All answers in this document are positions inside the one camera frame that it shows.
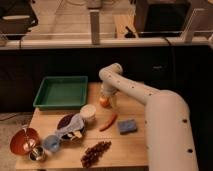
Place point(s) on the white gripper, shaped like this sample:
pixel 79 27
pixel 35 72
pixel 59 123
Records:
pixel 109 91

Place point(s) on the yellow red apple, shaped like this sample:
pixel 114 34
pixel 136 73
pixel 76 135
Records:
pixel 104 101

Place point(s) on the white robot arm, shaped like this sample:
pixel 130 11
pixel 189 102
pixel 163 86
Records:
pixel 169 138

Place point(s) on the white paper cup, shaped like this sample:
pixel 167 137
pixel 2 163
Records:
pixel 88 113

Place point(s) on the blue small cup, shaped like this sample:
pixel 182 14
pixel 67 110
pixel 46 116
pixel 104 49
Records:
pixel 51 143

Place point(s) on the small metal cup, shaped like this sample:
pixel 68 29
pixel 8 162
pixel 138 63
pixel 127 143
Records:
pixel 37 154

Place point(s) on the blue sponge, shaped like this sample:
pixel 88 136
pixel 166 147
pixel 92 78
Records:
pixel 127 126

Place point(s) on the light blue cloth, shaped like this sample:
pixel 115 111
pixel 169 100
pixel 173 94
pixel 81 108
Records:
pixel 71 125

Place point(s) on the green plastic tray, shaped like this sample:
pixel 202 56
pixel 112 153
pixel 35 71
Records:
pixel 61 92

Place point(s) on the bunch of dark grapes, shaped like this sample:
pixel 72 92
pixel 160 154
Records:
pixel 92 154

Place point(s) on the black box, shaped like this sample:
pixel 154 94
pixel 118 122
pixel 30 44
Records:
pixel 160 15

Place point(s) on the red bowl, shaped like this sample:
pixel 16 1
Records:
pixel 24 141

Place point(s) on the metal frame post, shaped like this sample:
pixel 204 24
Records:
pixel 95 27

